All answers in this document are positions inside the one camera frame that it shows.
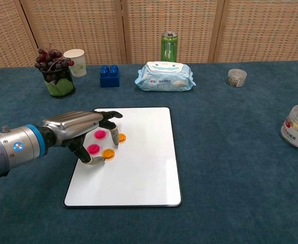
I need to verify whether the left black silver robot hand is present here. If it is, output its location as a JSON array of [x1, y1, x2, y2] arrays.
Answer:
[[38, 110, 124, 166]]

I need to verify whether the white rectangular board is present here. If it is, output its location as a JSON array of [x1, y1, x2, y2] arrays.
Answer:
[[63, 107, 183, 208]]

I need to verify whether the white paper cup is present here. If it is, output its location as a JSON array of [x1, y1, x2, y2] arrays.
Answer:
[[63, 49, 87, 78]]

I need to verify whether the blue building block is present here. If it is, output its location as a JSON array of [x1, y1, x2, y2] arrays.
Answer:
[[99, 65, 121, 88]]

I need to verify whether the purple artificial grape bunch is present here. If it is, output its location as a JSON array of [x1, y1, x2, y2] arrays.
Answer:
[[34, 44, 75, 77]]

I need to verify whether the light blue wet wipes pack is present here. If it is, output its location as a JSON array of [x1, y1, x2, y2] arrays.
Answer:
[[135, 60, 196, 93]]

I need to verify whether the green drink can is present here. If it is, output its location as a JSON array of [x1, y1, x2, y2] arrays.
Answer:
[[160, 31, 179, 63]]

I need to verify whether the bamboo folding screen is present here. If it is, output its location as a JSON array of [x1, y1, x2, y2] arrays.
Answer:
[[0, 0, 298, 69]]

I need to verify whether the blue felt table cloth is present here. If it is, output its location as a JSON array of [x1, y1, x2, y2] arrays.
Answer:
[[0, 60, 298, 244]]

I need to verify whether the small clear plastic jar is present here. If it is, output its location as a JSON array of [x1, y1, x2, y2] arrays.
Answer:
[[226, 68, 248, 88]]

